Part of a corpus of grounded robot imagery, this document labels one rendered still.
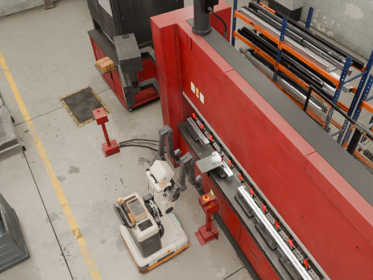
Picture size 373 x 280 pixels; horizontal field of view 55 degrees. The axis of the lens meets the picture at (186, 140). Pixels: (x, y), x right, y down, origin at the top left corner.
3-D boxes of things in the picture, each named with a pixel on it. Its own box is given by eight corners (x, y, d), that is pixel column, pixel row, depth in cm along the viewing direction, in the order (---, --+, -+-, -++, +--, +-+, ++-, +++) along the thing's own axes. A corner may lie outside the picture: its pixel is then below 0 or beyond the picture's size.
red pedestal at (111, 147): (101, 149, 563) (88, 110, 502) (116, 143, 570) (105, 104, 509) (105, 157, 551) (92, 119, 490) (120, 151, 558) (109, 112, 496)
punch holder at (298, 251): (290, 247, 318) (293, 238, 305) (298, 243, 320) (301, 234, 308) (301, 261, 308) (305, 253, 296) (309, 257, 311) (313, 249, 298)
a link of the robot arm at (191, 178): (185, 153, 338) (191, 160, 332) (190, 150, 340) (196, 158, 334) (187, 180, 370) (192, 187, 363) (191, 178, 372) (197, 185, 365)
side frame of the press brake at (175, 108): (167, 156, 546) (149, 17, 377) (216, 137, 570) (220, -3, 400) (174, 168, 531) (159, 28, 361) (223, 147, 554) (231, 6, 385)
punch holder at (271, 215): (263, 212, 342) (266, 203, 330) (271, 209, 345) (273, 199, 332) (273, 225, 333) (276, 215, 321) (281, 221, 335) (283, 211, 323)
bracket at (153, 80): (138, 86, 483) (137, 82, 478) (155, 81, 490) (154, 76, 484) (150, 104, 458) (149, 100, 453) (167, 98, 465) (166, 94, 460)
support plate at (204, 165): (195, 162, 410) (194, 161, 410) (215, 154, 418) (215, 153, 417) (202, 173, 399) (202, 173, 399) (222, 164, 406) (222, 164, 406)
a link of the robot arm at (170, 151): (163, 126, 364) (168, 132, 357) (168, 124, 365) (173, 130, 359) (166, 153, 395) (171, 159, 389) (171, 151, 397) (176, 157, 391)
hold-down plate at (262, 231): (255, 226, 366) (255, 224, 364) (259, 224, 367) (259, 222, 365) (272, 250, 348) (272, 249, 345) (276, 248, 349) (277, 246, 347)
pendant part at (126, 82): (122, 88, 467) (117, 65, 440) (131, 85, 469) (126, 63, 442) (127, 110, 437) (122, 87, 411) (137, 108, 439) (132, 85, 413)
